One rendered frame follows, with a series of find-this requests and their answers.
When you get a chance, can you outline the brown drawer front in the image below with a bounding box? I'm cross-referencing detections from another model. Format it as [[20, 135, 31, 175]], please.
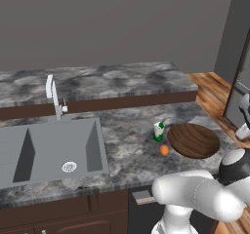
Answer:
[[0, 194, 92, 229]]

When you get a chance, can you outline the orange-brown egg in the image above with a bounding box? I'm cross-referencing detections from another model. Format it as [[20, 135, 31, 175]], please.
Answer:
[[159, 144, 171, 157]]

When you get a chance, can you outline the grey kitchen sink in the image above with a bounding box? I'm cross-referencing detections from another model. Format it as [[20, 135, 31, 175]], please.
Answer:
[[0, 116, 110, 191]]

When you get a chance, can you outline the white green milk carton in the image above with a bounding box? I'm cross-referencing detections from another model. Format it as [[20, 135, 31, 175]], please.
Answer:
[[152, 121, 166, 143]]

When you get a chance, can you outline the dark dishwasher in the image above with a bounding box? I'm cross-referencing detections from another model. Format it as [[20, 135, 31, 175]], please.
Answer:
[[127, 184, 217, 234]]

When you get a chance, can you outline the silver sink tap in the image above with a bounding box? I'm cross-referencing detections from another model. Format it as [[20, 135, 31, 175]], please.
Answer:
[[45, 74, 69, 122]]

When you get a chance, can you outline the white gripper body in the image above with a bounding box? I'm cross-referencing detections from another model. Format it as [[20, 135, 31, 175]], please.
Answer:
[[234, 122, 250, 141]]

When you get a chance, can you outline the brown cupboard door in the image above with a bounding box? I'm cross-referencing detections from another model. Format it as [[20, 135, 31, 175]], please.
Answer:
[[32, 210, 129, 234]]

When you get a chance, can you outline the stainless steel fridge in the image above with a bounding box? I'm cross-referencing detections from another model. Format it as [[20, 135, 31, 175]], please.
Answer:
[[223, 26, 250, 133]]

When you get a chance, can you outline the silver dishwasher handle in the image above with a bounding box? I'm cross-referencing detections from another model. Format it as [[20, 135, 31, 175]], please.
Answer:
[[132, 189, 157, 207]]

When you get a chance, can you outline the brown wooden bowl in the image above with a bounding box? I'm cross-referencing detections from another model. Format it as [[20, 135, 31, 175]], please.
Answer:
[[166, 123, 222, 160]]

